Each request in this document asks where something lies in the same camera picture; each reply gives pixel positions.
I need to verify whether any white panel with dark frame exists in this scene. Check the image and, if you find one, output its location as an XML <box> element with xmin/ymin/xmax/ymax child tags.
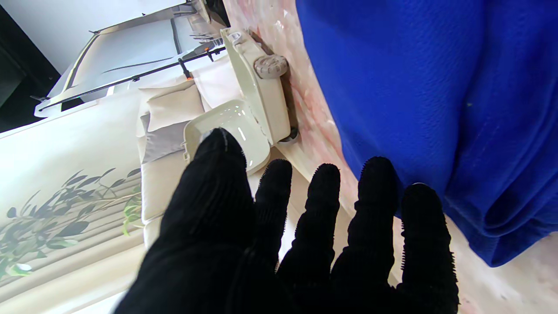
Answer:
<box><xmin>35</xmin><ymin>2</ymin><xmax>227</xmax><ymax>118</ymax></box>

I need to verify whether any blue shirt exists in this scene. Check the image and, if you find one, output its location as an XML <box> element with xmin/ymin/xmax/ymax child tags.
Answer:
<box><xmin>296</xmin><ymin>0</ymin><xmax>558</xmax><ymax>267</ymax></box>

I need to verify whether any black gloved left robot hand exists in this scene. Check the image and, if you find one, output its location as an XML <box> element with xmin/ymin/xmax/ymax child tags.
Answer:
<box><xmin>113</xmin><ymin>128</ymin><xmax>459</xmax><ymax>314</ymax></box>

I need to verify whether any beige sofa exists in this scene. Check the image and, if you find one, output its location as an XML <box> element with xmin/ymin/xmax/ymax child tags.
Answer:
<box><xmin>136</xmin><ymin>52</ymin><xmax>245</xmax><ymax>249</ymax></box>

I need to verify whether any beige curtain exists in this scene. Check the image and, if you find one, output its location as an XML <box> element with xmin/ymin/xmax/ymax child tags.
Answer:
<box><xmin>0</xmin><ymin>174</ymin><xmax>149</xmax><ymax>306</ymax></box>

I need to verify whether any tall green leafy plant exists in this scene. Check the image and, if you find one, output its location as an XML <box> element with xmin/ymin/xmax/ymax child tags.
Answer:
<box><xmin>0</xmin><ymin>168</ymin><xmax>144</xmax><ymax>280</ymax></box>

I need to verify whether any beige suitcase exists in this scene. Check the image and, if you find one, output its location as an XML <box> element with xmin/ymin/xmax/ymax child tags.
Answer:
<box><xmin>182</xmin><ymin>27</ymin><xmax>301</xmax><ymax>176</ymax></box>

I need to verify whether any cream cushion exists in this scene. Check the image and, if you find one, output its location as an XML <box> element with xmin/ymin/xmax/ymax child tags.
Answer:
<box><xmin>146</xmin><ymin>85</ymin><xmax>205</xmax><ymax>131</ymax></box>

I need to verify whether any black stand rod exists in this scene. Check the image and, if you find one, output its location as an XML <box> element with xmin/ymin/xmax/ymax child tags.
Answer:
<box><xmin>31</xmin><ymin>44</ymin><xmax>227</xmax><ymax>112</ymax></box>

